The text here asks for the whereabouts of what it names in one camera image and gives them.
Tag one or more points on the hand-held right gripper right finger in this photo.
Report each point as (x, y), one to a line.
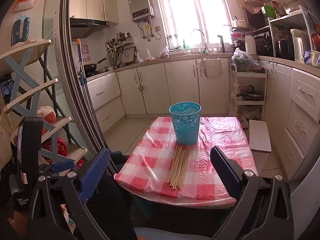
(225, 172)

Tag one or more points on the cream base cabinets with doors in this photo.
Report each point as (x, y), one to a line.
(175, 82)

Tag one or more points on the cream drawer cabinet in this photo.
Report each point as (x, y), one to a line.
(105, 97)

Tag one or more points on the black range hood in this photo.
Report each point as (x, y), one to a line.
(85, 27)

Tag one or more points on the white electric water boiler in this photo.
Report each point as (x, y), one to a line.
(300, 45)

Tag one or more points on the white hanging plastic bag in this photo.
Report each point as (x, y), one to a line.
(208, 67)

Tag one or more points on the white countertop shelf rack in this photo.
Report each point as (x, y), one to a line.
(290, 17)

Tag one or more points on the black frying pan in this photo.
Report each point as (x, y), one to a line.
(90, 68)

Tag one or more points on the row of wooden chopsticks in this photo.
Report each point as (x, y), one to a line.
(178, 167)

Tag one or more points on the cream upper wall cabinets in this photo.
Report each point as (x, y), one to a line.
(93, 5)

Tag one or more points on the grey gas water heater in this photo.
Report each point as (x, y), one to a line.
(140, 5)

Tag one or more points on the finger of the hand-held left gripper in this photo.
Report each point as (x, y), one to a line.
(62, 166)

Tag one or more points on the chrome arched faucet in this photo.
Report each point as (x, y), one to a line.
(203, 36)

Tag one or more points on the person's leg in black pants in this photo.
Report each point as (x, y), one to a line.
(117, 200)

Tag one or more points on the stack of pots and dishes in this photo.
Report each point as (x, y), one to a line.
(238, 35)

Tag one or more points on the white framed kitchen window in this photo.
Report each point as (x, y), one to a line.
(195, 12)

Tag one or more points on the slim black tap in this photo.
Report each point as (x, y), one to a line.
(222, 42)

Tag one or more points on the cream panelled drawer cabinets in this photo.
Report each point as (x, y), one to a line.
(300, 110)

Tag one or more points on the blue perforated plastic basket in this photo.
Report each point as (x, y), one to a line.
(185, 125)

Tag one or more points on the small hanging metal cup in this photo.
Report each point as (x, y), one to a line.
(141, 88)

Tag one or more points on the wall rack with kitchen utensils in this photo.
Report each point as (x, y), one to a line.
(118, 50)

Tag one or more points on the red floral cloth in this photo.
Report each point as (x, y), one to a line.
(56, 147)

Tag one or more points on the glass sliding door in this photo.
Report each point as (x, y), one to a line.
(72, 80)

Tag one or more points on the white storage trolley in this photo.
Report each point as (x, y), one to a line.
(250, 75)

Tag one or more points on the pink checkered plastic tablecloth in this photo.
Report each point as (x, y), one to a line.
(220, 142)

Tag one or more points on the wooden shelf with blue frame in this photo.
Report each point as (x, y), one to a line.
(25, 52)

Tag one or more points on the red and white round cushion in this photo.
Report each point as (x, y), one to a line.
(47, 115)

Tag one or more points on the white wooden board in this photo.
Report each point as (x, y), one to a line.
(260, 136)

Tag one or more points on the dark lidded pot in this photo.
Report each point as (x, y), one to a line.
(251, 95)

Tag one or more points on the white thermos jug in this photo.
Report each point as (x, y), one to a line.
(250, 45)

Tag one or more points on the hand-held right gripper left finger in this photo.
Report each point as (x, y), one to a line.
(96, 172)

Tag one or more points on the plastic bag of vegetables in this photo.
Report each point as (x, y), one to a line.
(243, 58)

